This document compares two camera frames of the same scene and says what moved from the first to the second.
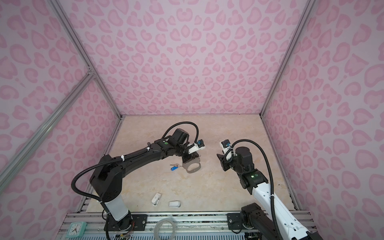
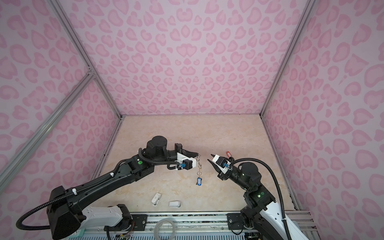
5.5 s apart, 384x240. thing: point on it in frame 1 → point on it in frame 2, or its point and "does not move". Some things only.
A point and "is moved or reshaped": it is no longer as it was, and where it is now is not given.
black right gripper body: [232, 164] → [222, 176]
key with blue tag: [176, 166] is moved or reshaped
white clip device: [156, 199] does not move
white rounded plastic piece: [174, 204] does not move
